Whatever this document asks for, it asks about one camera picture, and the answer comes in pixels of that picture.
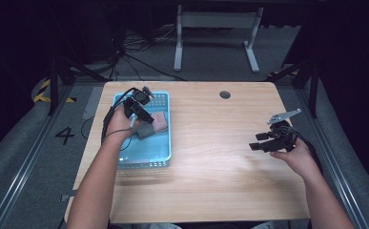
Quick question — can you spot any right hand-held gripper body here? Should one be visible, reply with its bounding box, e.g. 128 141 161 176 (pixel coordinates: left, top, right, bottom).
262 108 302 153

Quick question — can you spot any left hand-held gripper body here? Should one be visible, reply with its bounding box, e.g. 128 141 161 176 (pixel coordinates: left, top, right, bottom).
123 85 155 117

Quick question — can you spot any grey glove with pink cuff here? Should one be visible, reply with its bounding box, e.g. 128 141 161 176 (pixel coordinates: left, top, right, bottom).
136 118 169 139

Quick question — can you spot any light blue plastic basket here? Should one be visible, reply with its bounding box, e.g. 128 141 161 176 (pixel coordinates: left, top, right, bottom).
113 91 173 170

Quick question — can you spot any person's right hand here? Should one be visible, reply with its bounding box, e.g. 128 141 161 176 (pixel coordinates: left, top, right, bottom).
270 137 319 180

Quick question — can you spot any person's left hand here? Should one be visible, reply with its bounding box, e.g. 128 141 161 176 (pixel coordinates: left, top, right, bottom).
105 104 142 145

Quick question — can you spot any black metal stand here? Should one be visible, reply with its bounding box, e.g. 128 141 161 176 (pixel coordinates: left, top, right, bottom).
47 56 110 116
267 56 319 118

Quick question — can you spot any yellow black hazard tape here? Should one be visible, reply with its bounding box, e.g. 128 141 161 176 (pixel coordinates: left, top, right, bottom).
33 78 77 103

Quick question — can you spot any thin grey cable white plug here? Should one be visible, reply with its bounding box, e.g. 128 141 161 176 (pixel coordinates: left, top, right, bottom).
104 115 139 153

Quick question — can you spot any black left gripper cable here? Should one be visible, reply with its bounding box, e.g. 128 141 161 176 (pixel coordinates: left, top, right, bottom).
100 87 138 144

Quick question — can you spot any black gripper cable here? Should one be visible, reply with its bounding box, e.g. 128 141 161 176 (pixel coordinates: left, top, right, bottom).
288 127 324 176
100 87 138 144

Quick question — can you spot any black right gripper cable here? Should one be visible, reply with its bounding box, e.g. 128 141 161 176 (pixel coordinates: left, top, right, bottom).
288 127 324 176

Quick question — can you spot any bundle of black floor cables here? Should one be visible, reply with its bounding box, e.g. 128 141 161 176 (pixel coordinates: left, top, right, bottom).
109 25 186 82

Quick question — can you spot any aluminium floor rail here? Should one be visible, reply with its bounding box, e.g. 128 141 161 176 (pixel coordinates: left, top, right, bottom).
0 85 75 229
295 89 369 229

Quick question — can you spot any thin black cable loop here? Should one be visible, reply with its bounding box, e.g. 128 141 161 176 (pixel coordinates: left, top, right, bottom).
80 115 96 140

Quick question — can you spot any white metal table frame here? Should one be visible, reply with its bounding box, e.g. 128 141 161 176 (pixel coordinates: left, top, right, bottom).
173 4 265 73

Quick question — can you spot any small grey metal bracket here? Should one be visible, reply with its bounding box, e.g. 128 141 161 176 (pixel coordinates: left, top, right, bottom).
59 189 78 203

